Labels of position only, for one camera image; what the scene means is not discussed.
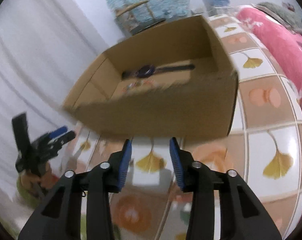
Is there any person's left hand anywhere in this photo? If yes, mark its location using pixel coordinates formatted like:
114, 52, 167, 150
19, 164, 59, 195

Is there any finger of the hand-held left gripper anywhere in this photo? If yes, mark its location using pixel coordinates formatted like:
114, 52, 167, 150
44, 126, 68, 140
51, 130, 76, 153

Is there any pink floral blanket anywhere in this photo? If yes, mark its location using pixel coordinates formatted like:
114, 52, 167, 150
235, 4, 302, 123

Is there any black smartwatch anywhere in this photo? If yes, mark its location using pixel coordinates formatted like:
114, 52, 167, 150
121, 64, 196, 79

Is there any grey green pillow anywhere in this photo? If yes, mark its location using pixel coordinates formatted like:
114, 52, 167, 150
256, 1, 302, 34

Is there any green plush cloth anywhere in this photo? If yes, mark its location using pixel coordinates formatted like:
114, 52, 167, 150
16, 177, 46, 208

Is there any wooden chair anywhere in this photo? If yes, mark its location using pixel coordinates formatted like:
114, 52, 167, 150
114, 0, 166, 35

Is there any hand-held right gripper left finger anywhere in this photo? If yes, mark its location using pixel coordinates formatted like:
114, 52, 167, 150
17, 139, 132, 240

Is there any white curtain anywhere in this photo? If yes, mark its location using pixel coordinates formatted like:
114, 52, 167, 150
0, 0, 124, 180

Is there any brown cardboard box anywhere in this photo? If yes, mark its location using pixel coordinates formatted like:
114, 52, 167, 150
62, 14, 239, 140

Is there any tile print table cover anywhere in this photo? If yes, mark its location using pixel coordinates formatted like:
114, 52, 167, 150
71, 12, 302, 240

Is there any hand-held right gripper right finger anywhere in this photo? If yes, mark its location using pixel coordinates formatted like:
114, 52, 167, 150
169, 137, 283, 240

